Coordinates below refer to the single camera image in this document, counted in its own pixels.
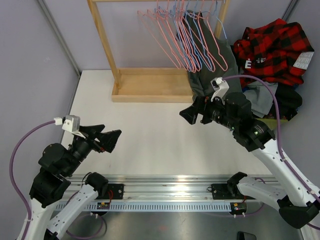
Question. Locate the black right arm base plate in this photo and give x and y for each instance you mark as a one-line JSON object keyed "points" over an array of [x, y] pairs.
{"points": [[220, 191]]}

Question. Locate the aluminium rail frame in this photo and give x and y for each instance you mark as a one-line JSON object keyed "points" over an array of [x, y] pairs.
{"points": [[166, 188]]}

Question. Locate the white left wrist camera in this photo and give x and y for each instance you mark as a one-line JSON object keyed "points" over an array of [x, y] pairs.
{"points": [[71, 124]]}

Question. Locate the pink and blue wire hangers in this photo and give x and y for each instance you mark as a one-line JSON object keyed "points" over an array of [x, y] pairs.
{"points": [[165, 25]]}

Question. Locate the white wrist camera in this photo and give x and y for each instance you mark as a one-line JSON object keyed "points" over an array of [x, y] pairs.
{"points": [[71, 124], [220, 87]]}

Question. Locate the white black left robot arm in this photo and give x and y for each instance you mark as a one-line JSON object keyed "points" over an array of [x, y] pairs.
{"points": [[57, 164]]}

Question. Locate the black button shirt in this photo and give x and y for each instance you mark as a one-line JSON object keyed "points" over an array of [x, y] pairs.
{"points": [[288, 101]]}

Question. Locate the grey shirt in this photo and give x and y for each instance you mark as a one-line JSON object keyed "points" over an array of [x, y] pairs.
{"points": [[260, 97]]}

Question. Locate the red black plaid shirt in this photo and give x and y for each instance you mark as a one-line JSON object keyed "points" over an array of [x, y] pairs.
{"points": [[278, 52]]}

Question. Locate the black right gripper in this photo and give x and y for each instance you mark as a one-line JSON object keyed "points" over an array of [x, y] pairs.
{"points": [[205, 105]]}

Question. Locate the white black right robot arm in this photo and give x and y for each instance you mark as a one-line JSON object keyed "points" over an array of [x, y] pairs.
{"points": [[298, 201]]}

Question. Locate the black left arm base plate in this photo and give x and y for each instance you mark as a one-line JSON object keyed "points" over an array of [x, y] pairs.
{"points": [[115, 191]]}

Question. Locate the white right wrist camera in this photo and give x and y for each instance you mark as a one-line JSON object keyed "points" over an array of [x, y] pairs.
{"points": [[220, 87]]}

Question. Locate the wooden clothes rack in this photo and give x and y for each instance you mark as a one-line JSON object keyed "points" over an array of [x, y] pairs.
{"points": [[142, 84]]}

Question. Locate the dark green t-shirt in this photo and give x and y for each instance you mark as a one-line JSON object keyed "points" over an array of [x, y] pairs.
{"points": [[215, 56]]}

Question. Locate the white slotted cable duct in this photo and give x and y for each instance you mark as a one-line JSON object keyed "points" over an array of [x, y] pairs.
{"points": [[119, 206]]}

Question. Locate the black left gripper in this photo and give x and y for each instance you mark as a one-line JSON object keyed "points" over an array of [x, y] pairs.
{"points": [[108, 139]]}

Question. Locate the green laundry basket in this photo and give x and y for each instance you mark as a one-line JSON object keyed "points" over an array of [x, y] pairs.
{"points": [[271, 123]]}

